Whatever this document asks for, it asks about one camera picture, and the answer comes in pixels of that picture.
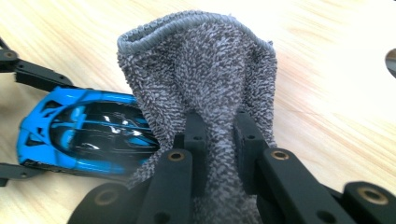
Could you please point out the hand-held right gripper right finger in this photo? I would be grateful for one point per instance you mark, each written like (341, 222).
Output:
(286, 186)

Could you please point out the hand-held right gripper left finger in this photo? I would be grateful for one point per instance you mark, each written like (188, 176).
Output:
(174, 186)

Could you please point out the blue toy car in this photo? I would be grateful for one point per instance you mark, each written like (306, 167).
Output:
(77, 130)

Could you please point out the grey terry towel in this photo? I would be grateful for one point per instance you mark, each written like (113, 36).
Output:
(202, 68)

